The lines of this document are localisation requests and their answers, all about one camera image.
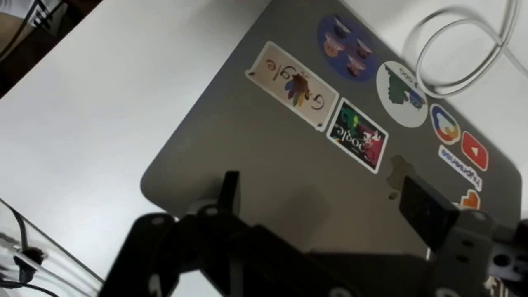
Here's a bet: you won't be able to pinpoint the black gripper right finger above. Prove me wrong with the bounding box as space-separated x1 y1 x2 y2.
399 174 459 252

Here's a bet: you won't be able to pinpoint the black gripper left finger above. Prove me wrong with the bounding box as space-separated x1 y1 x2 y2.
218 171 239 214

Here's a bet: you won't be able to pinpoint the silver laptop with stickers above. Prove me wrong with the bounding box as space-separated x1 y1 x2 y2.
142 0 521 254

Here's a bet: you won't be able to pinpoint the white charging cable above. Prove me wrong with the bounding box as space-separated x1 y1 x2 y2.
401 0 528 98

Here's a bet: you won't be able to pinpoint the grey cables at left edge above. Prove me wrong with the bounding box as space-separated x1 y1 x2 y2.
0 199 63 297

